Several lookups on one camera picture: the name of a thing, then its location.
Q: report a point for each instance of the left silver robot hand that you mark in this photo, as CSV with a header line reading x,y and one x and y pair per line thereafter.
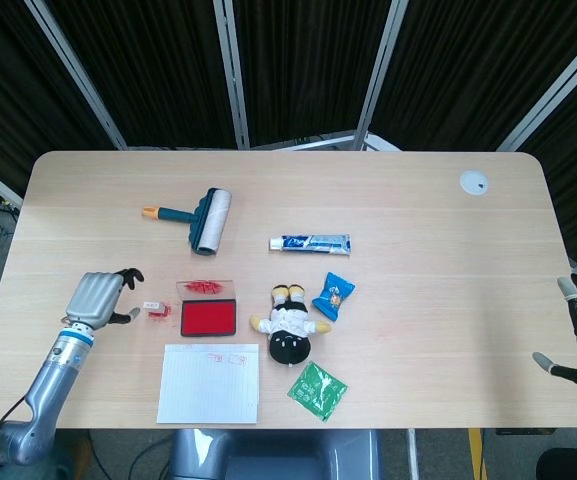
x,y
90,300

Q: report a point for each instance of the small white stamp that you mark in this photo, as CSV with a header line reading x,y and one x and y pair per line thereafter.
x,y
153,304

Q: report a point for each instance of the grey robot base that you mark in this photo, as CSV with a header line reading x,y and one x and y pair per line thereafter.
x,y
278,455

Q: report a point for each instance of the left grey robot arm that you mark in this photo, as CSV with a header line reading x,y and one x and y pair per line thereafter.
x,y
58,360

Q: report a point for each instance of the red ink pad clear lid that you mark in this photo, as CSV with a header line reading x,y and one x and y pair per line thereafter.
x,y
208,319

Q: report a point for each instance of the black round object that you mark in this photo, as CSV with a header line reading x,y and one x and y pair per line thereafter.
x,y
568,465

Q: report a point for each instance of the teal lint roller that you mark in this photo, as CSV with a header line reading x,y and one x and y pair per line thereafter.
x,y
213,220

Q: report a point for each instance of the white lined paper sheet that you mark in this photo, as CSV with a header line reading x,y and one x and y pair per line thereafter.
x,y
208,390

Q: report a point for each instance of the yellow strip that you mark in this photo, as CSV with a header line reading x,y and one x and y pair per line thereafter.
x,y
476,452

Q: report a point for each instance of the black white plush doll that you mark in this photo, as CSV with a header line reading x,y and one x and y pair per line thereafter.
x,y
288,325

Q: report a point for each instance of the white table leg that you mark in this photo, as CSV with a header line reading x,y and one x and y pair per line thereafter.
x,y
412,452

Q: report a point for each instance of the blue white toothpaste tube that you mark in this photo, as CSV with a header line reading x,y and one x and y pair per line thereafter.
x,y
313,243

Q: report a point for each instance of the blue snack packet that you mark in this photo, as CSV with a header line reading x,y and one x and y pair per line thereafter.
x,y
334,295

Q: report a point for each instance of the green sachet packet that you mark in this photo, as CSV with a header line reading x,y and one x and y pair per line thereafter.
x,y
317,391

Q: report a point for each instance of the grey partition foot bar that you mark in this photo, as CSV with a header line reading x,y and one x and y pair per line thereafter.
x,y
313,142

